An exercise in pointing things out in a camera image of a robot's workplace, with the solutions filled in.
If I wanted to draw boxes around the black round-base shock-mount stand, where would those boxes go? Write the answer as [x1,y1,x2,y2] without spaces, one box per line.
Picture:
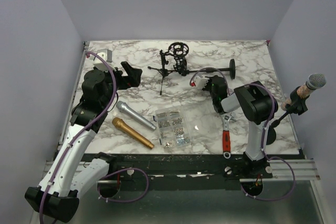
[173,58,236,80]

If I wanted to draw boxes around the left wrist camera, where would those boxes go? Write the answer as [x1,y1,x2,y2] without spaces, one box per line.
[86,49,112,72]

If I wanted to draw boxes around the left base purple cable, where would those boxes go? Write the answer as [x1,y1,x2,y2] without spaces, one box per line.
[98,167,151,204]

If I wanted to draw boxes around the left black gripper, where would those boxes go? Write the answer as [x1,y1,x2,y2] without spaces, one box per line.
[99,61,142,107]

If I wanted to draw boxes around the clear plastic screw box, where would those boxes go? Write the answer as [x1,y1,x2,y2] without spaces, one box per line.
[154,106,192,152]

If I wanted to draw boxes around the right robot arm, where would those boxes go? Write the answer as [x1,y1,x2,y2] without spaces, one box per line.
[209,76,278,178]

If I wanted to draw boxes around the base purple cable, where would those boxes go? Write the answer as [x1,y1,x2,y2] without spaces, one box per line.
[240,155,297,202]
[98,167,151,204]

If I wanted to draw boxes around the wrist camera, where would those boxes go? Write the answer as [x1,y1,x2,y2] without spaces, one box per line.
[190,74,210,91]
[86,49,112,72]

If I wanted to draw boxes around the gold microphone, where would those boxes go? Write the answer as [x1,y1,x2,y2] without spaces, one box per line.
[112,117,154,150]

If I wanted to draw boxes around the grey microphone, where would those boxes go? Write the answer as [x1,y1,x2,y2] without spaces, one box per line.
[116,101,156,131]

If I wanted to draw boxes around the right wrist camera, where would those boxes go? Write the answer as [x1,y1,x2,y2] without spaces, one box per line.
[190,74,210,91]

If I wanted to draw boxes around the black round-base clip stand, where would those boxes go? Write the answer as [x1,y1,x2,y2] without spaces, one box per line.
[266,84,313,145]

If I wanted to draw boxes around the cork-handle silver-head microphone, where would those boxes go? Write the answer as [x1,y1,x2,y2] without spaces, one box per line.
[281,73,327,114]

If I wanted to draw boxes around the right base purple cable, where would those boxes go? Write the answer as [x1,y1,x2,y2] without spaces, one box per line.
[240,155,297,202]

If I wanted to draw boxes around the red-handled adjustable wrench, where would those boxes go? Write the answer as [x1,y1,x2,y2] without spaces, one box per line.
[221,113,236,159]

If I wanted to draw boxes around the black tripod microphone stand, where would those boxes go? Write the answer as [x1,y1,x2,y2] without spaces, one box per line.
[147,41,190,96]

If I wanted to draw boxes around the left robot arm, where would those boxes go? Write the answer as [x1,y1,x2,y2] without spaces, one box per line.
[25,61,142,223]

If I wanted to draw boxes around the black front mounting rail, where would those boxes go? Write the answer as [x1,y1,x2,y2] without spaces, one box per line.
[76,153,274,192]

